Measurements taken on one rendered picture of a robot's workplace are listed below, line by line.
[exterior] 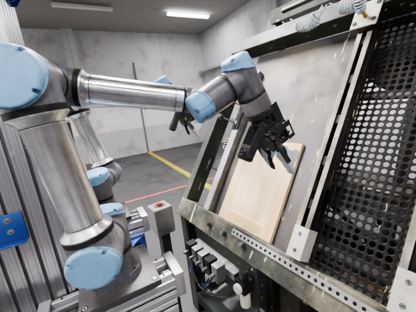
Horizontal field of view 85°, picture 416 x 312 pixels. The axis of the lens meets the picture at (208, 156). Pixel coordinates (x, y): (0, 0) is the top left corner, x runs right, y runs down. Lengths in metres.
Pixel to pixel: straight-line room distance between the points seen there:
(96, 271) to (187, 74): 8.48
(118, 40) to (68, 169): 7.96
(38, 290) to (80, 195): 0.51
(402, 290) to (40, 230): 1.08
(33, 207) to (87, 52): 7.52
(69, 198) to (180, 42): 8.61
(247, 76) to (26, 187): 0.71
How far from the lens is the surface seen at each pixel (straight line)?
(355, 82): 1.16
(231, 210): 1.32
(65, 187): 0.57
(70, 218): 0.59
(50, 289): 1.03
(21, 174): 0.87
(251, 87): 0.58
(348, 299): 0.97
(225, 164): 1.42
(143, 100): 0.65
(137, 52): 8.47
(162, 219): 1.49
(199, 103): 0.54
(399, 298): 0.91
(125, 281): 0.81
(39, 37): 8.36
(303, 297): 1.03
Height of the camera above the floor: 1.54
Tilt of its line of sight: 13 degrees down
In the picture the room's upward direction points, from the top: 6 degrees counter-clockwise
